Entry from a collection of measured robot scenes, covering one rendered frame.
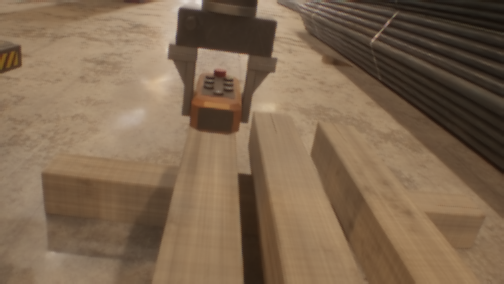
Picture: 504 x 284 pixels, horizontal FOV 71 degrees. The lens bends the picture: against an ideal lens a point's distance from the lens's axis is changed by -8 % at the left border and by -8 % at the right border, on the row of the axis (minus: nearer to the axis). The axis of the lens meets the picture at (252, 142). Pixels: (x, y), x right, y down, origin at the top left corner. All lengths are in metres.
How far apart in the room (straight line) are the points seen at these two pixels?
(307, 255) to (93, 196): 0.49
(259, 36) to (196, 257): 0.29
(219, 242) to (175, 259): 0.06
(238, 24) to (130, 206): 0.47
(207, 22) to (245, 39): 0.05
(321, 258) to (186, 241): 0.17
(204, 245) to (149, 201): 0.35
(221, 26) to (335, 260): 0.33
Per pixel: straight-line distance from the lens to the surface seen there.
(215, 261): 0.46
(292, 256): 0.49
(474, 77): 1.71
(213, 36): 0.52
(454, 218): 0.98
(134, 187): 0.80
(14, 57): 0.94
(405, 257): 0.56
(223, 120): 0.53
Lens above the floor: 0.50
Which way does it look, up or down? 23 degrees down
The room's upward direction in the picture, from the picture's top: 9 degrees clockwise
